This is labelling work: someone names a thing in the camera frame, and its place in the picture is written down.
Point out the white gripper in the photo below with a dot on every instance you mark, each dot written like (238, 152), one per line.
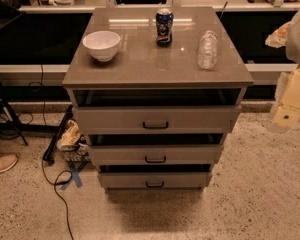
(299, 41)

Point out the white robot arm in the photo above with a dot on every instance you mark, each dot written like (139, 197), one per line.
(288, 36)

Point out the grey drawer cabinet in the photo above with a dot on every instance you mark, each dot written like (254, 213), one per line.
(143, 74)

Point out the grey top drawer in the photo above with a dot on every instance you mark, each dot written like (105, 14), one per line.
(156, 120)

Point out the clear plastic water bottle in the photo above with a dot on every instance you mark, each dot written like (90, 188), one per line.
(208, 50)

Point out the blue soda can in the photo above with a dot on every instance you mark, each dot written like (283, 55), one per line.
(164, 23)

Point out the white ceramic bowl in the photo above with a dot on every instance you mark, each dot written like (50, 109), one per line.
(102, 45)

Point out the patterned small box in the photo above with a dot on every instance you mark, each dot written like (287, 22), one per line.
(75, 153)

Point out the crumpled snack bag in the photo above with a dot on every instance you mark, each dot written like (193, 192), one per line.
(69, 137)

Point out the blue tape cross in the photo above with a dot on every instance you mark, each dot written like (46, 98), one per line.
(75, 169)

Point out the black power strip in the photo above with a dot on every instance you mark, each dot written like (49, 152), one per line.
(48, 154)

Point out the tan shoe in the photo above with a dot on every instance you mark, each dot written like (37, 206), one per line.
(7, 162)

